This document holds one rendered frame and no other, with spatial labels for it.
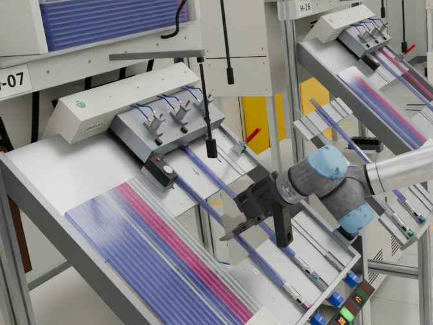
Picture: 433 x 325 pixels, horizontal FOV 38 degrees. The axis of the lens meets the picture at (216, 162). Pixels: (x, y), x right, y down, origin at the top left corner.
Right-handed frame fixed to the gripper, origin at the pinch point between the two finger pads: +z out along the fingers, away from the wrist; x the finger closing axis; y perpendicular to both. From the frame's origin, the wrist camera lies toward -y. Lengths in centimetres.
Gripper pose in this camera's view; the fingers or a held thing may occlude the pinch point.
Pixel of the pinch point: (233, 233)
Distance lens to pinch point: 155.0
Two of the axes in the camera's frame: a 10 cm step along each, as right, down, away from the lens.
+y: -5.6, -8.3, 0.6
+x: -5.4, 3.0, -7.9
